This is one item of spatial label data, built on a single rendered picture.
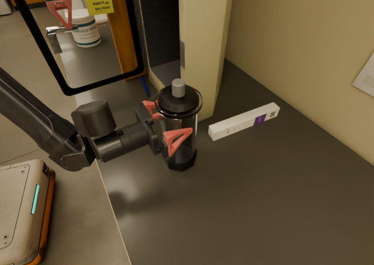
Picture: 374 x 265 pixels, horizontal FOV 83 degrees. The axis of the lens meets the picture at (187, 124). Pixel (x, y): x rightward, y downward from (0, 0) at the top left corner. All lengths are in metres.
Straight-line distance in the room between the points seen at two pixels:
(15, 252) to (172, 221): 1.06
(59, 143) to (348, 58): 0.77
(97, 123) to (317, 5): 0.69
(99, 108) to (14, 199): 1.26
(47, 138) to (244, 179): 0.48
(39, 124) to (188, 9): 0.38
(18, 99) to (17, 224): 1.11
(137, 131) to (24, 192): 1.23
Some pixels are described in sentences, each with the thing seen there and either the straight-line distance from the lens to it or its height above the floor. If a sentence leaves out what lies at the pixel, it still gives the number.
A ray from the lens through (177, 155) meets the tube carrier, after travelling 0.56.
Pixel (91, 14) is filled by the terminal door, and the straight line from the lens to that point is 0.77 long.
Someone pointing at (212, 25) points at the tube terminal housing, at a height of 1.26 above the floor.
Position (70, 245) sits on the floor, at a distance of 1.68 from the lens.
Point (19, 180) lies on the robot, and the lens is 1.71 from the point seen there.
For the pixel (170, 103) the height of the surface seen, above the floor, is 1.18.
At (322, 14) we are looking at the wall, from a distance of 0.80.
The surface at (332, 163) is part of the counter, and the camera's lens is 0.76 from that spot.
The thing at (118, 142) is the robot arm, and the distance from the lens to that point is 0.46.
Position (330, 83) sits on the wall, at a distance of 0.82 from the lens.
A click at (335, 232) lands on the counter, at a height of 0.94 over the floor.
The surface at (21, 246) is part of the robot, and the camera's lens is 1.50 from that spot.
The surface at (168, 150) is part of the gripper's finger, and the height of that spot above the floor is 1.10.
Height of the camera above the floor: 1.47
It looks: 47 degrees down
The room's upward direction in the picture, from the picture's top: straight up
